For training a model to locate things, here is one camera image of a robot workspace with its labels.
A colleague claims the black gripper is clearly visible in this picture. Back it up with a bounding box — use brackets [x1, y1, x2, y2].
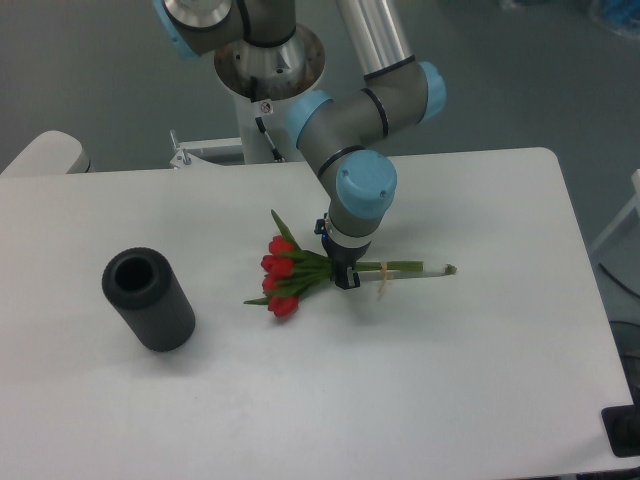
[314, 213, 371, 290]

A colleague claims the red tulip bouquet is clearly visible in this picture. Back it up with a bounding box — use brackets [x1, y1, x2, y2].
[244, 210, 427, 322]

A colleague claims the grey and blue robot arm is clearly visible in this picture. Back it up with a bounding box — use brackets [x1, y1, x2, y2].
[154, 1, 447, 289]

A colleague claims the black ribbed cylinder vase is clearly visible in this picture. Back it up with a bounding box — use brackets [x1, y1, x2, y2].
[101, 247, 196, 352]

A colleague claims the black device at table edge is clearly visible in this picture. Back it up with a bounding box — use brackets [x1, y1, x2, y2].
[601, 405, 639, 458]

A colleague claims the white chair back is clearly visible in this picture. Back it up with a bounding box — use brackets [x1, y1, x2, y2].
[1, 130, 94, 178]

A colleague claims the black cable on pedestal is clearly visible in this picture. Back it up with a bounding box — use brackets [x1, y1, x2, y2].
[249, 75, 286, 164]

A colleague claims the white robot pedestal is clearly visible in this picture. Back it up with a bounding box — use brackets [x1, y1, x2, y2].
[168, 29, 329, 170]

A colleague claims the black cable at right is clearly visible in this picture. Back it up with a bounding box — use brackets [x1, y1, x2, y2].
[598, 262, 640, 296]

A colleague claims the white frame at right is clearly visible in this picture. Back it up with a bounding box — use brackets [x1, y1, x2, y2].
[589, 170, 639, 259]

